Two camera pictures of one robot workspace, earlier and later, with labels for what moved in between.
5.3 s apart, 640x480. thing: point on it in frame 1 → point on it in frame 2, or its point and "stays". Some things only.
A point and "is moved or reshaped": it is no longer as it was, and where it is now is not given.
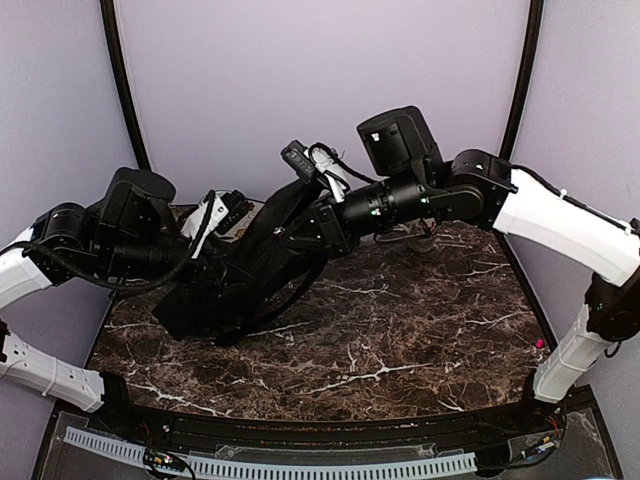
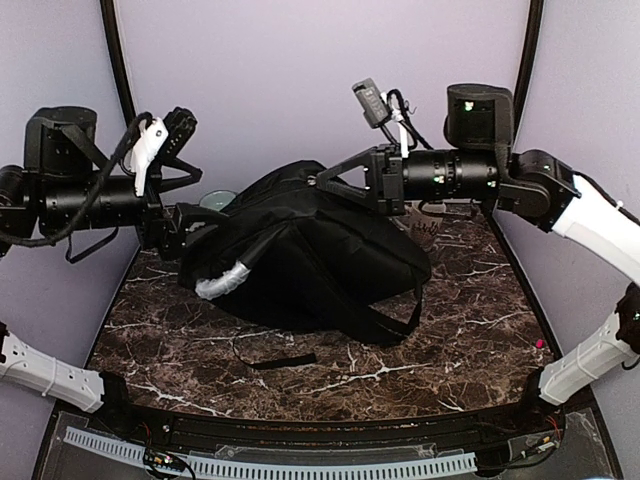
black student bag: (272, 265) is moved or reshaped
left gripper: (205, 275) → (150, 226)
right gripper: (334, 235) → (388, 198)
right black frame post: (529, 60) stays
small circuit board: (163, 459) stays
